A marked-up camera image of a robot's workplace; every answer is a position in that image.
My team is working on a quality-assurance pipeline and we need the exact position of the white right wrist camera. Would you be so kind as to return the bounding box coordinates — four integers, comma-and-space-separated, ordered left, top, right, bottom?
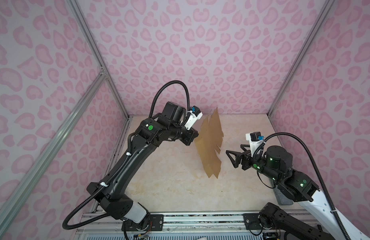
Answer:
246, 132, 264, 153

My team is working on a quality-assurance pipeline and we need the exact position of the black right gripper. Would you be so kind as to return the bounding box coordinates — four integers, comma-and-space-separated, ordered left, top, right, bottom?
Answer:
225, 144, 283, 183

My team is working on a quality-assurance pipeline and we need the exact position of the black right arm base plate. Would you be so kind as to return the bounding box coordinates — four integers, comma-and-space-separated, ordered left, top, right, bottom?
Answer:
243, 213, 264, 232

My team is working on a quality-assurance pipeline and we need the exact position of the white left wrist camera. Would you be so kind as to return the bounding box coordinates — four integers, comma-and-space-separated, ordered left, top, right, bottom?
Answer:
184, 106, 203, 130

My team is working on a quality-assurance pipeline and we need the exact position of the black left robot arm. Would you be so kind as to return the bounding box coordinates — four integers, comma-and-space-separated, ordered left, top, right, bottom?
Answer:
87, 102, 203, 230

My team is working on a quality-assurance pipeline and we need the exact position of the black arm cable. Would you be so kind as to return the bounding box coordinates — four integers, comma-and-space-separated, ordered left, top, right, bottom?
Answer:
261, 131, 352, 240
148, 79, 191, 119

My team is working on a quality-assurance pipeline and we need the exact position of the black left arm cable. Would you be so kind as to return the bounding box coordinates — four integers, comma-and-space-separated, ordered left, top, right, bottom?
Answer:
148, 79, 191, 119

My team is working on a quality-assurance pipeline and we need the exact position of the grey foam pad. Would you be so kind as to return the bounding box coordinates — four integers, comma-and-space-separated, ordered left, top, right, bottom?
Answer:
274, 188, 294, 206

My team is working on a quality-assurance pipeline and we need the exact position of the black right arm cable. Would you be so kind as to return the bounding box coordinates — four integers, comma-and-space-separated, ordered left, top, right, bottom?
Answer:
261, 131, 352, 240

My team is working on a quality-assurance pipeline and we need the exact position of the brown cardboard box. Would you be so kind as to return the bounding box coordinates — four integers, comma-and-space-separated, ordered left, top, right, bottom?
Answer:
195, 108, 224, 179

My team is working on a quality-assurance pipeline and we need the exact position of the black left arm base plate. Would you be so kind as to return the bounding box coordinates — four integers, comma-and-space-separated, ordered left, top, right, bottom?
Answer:
122, 214, 164, 232

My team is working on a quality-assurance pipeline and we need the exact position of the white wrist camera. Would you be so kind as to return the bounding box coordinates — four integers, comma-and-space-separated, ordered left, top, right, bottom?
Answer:
184, 106, 203, 130
246, 132, 264, 153

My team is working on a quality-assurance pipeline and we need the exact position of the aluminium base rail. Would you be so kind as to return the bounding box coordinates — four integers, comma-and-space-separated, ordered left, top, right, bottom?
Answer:
73, 211, 297, 240

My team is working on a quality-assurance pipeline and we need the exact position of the aluminium diagonal frame strut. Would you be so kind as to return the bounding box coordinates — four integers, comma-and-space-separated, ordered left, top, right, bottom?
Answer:
0, 73, 107, 239

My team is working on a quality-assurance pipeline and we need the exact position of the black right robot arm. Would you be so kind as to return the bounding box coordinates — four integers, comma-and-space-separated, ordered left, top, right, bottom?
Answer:
226, 145, 368, 240

